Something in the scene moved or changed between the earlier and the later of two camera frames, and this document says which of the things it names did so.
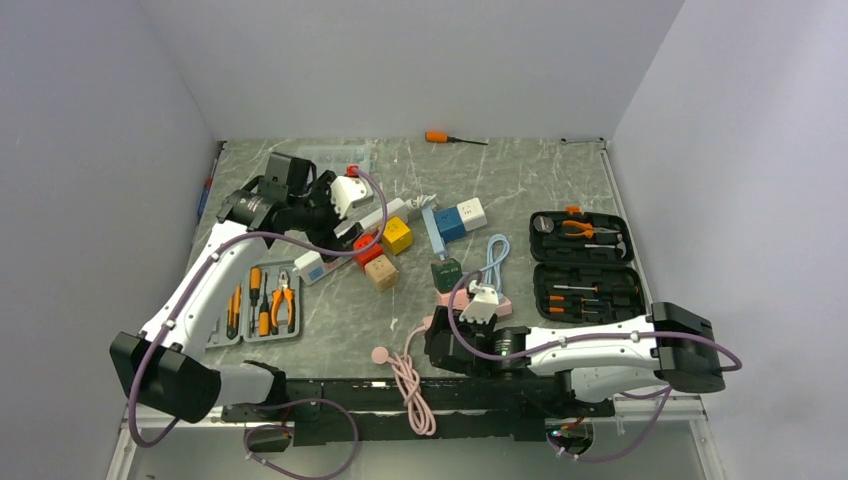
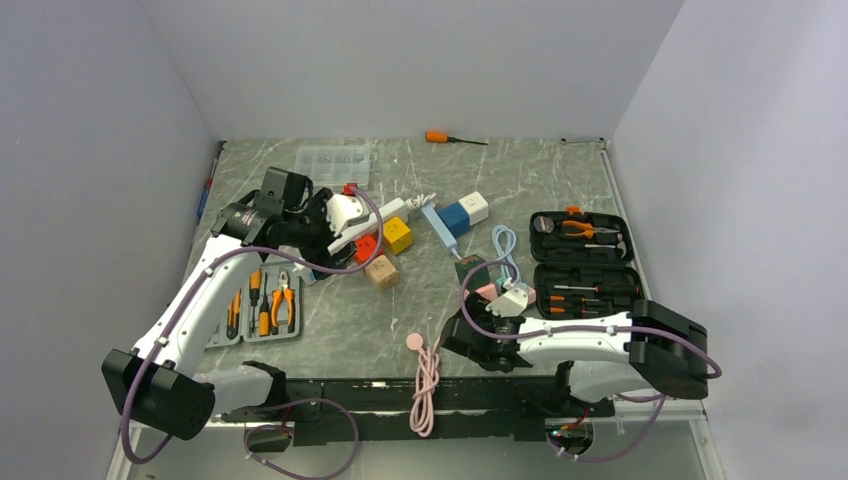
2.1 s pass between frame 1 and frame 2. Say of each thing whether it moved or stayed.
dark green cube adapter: moved
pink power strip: moved
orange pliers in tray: stayed
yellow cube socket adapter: stayed
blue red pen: stayed
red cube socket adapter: stayed
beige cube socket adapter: stayed
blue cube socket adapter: moved
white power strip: stayed
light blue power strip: moved
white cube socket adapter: moved
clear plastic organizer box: stayed
